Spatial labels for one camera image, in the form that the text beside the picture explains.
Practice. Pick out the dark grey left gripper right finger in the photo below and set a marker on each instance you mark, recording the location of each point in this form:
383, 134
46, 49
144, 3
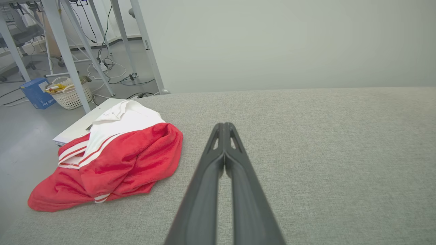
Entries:
252, 211

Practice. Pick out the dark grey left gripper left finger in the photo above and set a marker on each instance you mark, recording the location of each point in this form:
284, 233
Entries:
201, 204

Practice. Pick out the red and white garment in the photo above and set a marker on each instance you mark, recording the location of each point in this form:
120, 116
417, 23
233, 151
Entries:
136, 160

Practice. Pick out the grey fabric sofa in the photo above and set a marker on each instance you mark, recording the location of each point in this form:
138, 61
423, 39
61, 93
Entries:
323, 153

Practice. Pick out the white metal box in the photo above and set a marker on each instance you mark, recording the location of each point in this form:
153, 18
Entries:
85, 122

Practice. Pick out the white plastic laundry basket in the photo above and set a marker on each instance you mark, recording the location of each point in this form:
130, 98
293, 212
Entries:
73, 98

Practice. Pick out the small white power strip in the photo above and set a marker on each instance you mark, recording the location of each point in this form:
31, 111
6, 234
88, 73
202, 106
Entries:
103, 66

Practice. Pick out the yellow toy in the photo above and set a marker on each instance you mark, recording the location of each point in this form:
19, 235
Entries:
56, 88

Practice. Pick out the blue cardboard box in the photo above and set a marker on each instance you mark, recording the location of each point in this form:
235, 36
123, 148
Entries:
35, 93

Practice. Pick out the dark office chair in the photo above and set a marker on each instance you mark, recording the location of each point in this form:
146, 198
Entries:
24, 35

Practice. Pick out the white metal frame leg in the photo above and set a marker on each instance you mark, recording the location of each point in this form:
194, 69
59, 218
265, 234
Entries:
123, 37
146, 44
64, 51
87, 47
13, 47

